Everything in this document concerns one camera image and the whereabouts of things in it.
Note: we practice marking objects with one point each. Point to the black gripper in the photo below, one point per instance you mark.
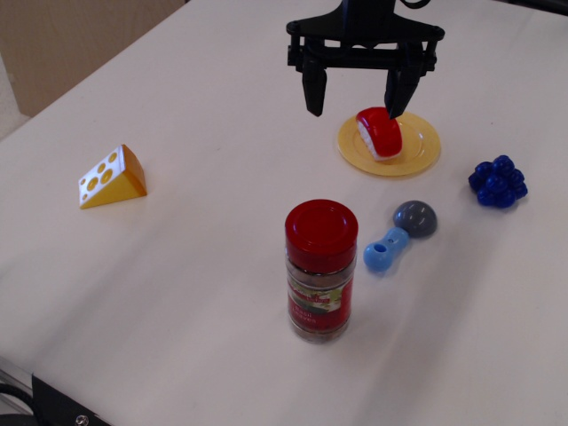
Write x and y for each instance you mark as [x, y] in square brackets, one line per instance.
[366, 35]

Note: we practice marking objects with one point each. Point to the red toy sushi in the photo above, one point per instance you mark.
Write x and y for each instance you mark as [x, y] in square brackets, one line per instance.
[380, 133]

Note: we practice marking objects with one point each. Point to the yellow plastic plate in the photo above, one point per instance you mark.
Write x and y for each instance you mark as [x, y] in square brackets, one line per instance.
[420, 149]

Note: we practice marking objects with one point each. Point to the blue grey toy scoop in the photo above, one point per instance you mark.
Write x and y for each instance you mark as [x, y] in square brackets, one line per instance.
[412, 220]

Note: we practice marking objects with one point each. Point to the red lid spice jar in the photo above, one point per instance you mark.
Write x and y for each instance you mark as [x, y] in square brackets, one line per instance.
[321, 255]

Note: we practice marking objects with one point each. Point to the blue toy grapes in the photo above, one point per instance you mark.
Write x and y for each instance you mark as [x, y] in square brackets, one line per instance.
[498, 184]

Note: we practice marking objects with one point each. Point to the yellow toy cheese wedge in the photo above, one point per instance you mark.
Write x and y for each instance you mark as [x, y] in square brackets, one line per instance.
[117, 177]

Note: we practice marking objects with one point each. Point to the black corner bracket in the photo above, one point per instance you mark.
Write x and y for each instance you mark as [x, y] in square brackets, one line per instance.
[58, 408]

